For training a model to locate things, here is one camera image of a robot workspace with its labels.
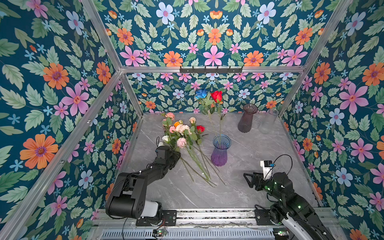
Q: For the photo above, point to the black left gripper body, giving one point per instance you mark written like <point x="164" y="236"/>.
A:
<point x="172" y="158"/>

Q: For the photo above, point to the blue artificial rose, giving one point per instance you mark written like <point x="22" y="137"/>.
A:
<point x="204" y="99"/>

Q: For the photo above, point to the red artificial rose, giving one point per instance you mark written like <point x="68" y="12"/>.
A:
<point x="217" y="108"/>

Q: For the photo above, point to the purple blue glass vase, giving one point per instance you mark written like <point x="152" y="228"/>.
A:
<point x="219" y="156"/>

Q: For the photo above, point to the aluminium front rail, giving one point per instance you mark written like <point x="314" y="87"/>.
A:
<point x="209" y="217"/>

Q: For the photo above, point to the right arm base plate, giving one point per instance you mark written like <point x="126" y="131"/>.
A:
<point x="272" y="216"/>

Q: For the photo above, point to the dark smoky glass vase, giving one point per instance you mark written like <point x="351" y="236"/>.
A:
<point x="246" y="121"/>

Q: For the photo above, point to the clear glass vase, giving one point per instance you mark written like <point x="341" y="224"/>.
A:
<point x="268" y="121"/>

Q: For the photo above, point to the cream peach rose bud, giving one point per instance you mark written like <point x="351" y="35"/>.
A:
<point x="192" y="120"/>

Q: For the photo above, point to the light pink peony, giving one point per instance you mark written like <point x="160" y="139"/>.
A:
<point x="182" y="143"/>

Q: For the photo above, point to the black wall hook rack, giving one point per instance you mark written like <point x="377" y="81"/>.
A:
<point x="208" y="70"/>

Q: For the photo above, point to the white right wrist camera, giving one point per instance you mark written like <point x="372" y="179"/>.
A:
<point x="267" y="169"/>

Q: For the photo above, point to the red rose at pile edge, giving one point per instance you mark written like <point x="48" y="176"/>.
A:
<point x="200" y="129"/>

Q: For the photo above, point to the pink carnation top flower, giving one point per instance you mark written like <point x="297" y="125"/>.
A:
<point x="170" y="115"/>

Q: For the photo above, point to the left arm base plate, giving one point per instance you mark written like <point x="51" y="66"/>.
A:
<point x="162" y="218"/>

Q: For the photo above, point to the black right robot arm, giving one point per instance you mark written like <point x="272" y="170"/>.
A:
<point x="290" y="209"/>

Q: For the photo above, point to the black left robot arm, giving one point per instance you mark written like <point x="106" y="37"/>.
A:
<point x="128" y="196"/>

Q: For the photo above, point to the cream pink peony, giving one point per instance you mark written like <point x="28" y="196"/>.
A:
<point x="182" y="128"/>

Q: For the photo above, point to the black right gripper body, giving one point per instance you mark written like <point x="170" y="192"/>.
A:
<point x="267" y="186"/>

